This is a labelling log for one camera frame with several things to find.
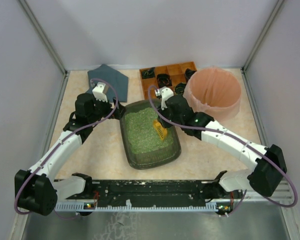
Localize folded grey-blue cloth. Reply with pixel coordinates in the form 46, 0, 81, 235
86, 64, 129, 103

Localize dark grey litter box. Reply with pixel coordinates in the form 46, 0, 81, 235
119, 100, 182, 170

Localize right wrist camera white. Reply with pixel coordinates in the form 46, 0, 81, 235
154, 87, 174, 111

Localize rolled tie green pattern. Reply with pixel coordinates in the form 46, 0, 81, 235
141, 67, 155, 79

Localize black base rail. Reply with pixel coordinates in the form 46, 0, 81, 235
63, 179, 244, 217

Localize yellow litter scoop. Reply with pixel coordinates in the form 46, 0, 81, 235
152, 119, 168, 141

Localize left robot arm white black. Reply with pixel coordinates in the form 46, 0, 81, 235
14, 93, 125, 216

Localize orange wooden compartment tray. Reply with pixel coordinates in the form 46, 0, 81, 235
139, 61, 197, 100

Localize rolled tie orange pattern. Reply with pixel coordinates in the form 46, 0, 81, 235
156, 73, 172, 88

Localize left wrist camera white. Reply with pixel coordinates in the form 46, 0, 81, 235
92, 82, 109, 103

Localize trash bin with pink bag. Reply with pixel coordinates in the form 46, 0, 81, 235
183, 67, 242, 122

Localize rolled tie yellow floral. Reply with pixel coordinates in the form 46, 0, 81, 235
174, 82, 187, 95

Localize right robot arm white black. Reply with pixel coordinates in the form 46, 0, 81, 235
157, 95, 287, 197

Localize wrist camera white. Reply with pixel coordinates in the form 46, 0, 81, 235
154, 87, 174, 111
92, 82, 109, 103

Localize green litter pellets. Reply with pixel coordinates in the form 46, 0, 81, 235
124, 107, 174, 154

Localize rolled tie dark grey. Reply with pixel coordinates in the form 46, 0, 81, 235
184, 68, 197, 82

